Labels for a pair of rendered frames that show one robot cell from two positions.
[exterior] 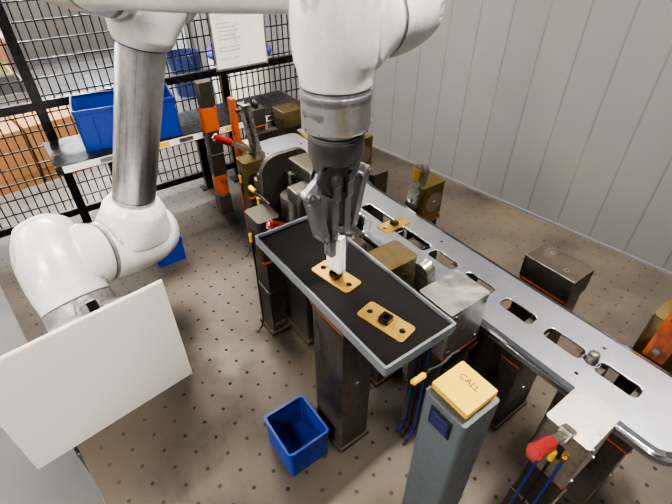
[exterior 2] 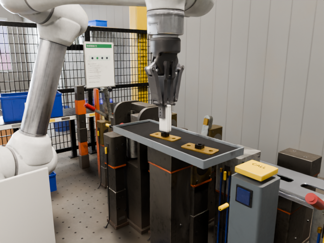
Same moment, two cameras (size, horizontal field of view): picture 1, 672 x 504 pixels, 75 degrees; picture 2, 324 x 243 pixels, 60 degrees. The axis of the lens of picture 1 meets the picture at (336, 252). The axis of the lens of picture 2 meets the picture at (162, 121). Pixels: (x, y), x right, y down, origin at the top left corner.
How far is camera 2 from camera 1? 32 cm
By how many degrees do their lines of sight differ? 25
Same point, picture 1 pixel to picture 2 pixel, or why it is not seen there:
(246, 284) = (97, 202)
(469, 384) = (259, 166)
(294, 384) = not seen: outside the picture
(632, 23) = (308, 72)
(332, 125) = (165, 25)
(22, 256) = not seen: outside the picture
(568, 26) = (276, 76)
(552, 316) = (303, 178)
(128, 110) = (41, 74)
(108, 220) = (15, 143)
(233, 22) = (97, 64)
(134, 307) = (26, 183)
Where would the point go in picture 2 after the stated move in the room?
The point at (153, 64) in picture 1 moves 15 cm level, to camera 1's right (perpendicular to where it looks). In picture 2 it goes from (59, 50) to (99, 50)
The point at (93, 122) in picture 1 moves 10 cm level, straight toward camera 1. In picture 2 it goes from (12, 104) to (14, 107)
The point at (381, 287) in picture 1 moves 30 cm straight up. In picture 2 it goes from (194, 139) to (197, 16)
